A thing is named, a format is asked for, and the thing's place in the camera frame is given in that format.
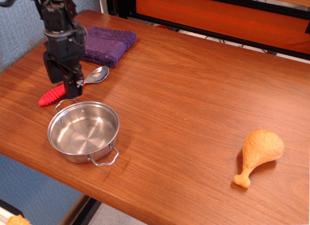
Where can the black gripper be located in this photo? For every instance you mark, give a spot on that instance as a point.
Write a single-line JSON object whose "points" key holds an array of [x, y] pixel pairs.
{"points": [[63, 52]]}

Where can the red handled metal spoon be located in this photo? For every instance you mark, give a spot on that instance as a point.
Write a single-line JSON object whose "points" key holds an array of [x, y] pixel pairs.
{"points": [[96, 76]]}

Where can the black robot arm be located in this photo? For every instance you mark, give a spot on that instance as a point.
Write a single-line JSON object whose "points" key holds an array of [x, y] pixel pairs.
{"points": [[58, 15]]}

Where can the orange toy chicken leg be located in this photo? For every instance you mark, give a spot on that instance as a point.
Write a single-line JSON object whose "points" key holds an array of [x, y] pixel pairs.
{"points": [[259, 147]]}

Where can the purple folded towel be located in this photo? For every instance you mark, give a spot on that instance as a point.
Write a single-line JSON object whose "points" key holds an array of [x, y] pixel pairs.
{"points": [[107, 46]]}

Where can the small steel pot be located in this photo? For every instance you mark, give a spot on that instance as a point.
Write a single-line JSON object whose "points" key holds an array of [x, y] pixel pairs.
{"points": [[85, 132]]}

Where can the orange object bottom left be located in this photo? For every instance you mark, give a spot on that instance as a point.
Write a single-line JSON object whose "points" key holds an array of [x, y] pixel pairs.
{"points": [[17, 220]]}

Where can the orange back panel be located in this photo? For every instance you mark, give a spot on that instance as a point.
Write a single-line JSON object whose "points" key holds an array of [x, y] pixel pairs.
{"points": [[280, 31]]}

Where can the black metal frame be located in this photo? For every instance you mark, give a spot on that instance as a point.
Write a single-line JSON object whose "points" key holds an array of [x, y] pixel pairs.
{"points": [[294, 8]]}

